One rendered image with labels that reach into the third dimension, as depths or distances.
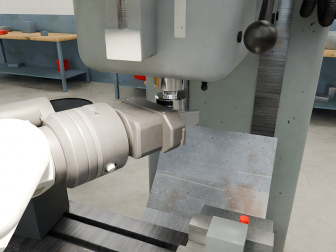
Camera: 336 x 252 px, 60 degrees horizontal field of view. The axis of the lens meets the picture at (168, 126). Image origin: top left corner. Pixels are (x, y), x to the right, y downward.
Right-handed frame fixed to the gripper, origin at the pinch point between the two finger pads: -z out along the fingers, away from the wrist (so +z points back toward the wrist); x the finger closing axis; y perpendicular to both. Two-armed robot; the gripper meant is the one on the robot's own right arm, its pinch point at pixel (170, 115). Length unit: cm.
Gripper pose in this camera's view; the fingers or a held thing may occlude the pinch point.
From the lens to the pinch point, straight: 44.2
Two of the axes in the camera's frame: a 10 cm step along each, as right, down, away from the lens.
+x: -6.8, -2.8, 6.7
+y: -0.1, 9.2, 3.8
